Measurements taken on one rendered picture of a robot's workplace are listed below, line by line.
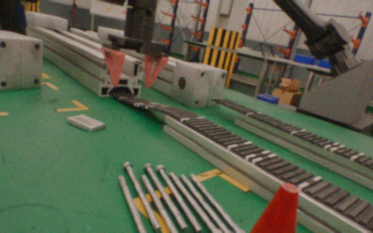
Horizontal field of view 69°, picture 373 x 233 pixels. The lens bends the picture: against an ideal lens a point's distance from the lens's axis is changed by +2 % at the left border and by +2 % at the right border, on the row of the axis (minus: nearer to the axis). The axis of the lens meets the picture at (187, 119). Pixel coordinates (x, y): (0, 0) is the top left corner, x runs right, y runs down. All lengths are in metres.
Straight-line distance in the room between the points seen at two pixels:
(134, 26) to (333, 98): 0.64
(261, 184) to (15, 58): 0.48
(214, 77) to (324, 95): 0.41
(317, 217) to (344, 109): 0.64
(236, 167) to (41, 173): 0.23
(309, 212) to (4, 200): 0.29
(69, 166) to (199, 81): 0.39
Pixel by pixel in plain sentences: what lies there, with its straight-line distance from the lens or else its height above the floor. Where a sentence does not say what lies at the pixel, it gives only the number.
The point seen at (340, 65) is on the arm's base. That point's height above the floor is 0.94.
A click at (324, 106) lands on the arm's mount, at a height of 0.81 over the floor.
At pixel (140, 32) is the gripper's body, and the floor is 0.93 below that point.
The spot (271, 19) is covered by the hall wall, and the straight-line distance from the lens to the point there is 9.24.
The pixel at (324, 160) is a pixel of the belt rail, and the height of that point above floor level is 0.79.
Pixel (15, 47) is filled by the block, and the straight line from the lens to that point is 0.60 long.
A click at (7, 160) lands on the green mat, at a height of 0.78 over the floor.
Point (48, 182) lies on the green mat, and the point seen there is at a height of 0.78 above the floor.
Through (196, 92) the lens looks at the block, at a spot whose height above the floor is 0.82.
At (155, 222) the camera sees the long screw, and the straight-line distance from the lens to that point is 0.25.
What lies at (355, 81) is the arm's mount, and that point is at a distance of 0.92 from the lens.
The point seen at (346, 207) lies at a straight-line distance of 0.32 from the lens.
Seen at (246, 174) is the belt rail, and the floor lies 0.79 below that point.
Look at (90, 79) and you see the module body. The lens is 0.65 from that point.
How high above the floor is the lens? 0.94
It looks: 17 degrees down
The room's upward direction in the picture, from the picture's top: 12 degrees clockwise
